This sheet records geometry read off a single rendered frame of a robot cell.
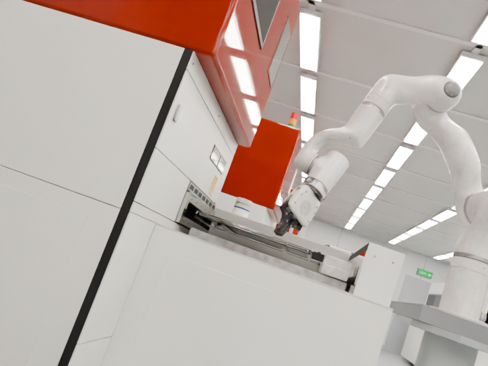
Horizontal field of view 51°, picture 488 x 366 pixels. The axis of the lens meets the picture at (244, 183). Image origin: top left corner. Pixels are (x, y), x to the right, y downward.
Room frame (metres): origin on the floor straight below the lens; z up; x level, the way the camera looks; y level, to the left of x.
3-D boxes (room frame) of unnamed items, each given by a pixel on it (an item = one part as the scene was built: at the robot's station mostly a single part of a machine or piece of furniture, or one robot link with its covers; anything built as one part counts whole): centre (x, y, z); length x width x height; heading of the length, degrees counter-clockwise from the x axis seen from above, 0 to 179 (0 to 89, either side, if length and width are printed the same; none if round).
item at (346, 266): (1.52, -0.34, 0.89); 0.08 x 0.03 x 0.03; 80
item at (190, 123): (1.56, 0.15, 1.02); 0.81 x 0.03 x 0.40; 170
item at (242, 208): (2.20, -0.03, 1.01); 0.07 x 0.07 x 0.10
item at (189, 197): (1.73, 0.11, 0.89); 0.44 x 0.02 x 0.10; 170
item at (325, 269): (1.68, -0.37, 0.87); 0.36 x 0.08 x 0.03; 170
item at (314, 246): (2.07, -0.27, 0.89); 0.62 x 0.35 x 0.14; 80
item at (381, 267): (1.58, -0.45, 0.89); 0.55 x 0.09 x 0.14; 170
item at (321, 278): (1.58, -0.14, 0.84); 0.50 x 0.02 x 0.03; 80
